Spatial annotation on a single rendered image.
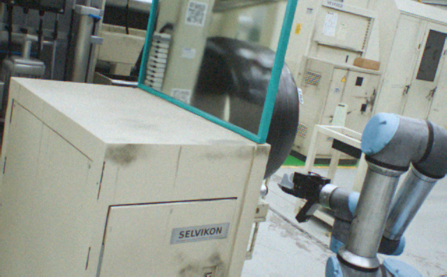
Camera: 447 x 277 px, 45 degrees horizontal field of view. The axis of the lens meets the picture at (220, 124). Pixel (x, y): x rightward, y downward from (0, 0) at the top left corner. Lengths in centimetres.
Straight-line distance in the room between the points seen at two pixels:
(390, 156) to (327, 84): 509
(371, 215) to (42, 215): 82
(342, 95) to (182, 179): 570
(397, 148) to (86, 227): 79
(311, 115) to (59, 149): 563
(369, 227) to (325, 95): 506
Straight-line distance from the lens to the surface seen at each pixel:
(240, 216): 121
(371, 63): 701
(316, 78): 662
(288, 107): 189
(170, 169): 104
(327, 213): 456
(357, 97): 689
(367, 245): 152
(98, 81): 221
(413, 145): 144
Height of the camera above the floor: 152
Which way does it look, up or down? 11 degrees down
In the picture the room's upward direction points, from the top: 12 degrees clockwise
